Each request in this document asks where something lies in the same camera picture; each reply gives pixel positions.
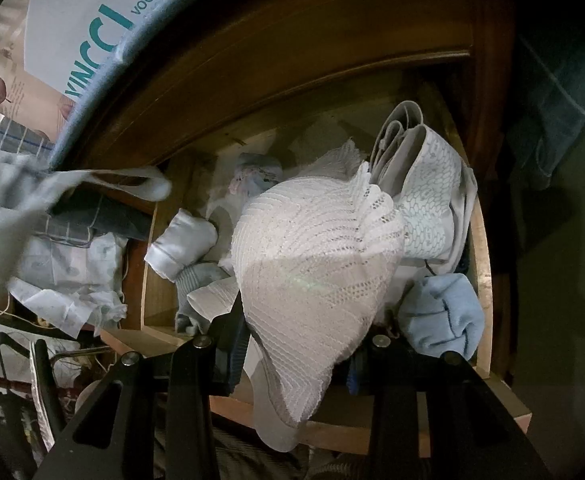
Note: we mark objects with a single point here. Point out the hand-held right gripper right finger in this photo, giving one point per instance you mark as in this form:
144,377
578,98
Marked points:
353,375

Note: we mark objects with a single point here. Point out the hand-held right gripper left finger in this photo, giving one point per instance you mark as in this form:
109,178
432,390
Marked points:
235,355

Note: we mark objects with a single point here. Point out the wooden drawer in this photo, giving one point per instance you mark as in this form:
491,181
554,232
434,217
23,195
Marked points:
342,437

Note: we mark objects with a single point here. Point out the white lace underwear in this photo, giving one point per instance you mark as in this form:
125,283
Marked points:
312,270

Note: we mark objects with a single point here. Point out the white scale-patterned underwear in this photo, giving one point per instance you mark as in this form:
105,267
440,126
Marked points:
432,200

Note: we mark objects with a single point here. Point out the beige underwear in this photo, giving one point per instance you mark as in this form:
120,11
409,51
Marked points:
397,135

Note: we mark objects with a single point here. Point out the light grey underwear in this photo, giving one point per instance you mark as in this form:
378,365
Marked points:
2,220

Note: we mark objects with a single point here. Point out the light blue rolled underwear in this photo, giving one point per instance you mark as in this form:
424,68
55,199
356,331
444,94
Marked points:
437,315

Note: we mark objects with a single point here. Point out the white rolled underwear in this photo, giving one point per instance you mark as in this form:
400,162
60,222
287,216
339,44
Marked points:
182,240

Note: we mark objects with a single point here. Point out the grey rolled sock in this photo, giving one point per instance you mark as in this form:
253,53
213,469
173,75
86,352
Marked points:
197,285

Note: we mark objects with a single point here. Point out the crumpled white cloth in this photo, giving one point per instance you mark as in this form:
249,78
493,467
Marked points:
62,305

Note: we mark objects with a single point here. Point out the white floral cloth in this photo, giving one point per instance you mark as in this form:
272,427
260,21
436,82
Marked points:
72,265

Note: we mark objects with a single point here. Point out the grey plaid cloth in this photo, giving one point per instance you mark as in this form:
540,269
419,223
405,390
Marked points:
97,220

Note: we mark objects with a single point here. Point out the dark teal towel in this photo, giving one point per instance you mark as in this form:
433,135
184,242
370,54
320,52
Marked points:
547,110

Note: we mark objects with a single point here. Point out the white box with teal print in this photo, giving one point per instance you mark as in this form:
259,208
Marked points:
87,25

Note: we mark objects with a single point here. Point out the dark metal frame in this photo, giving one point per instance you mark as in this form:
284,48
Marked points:
43,365

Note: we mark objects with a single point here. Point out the wooden dresser frame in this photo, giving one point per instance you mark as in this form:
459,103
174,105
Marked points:
272,50

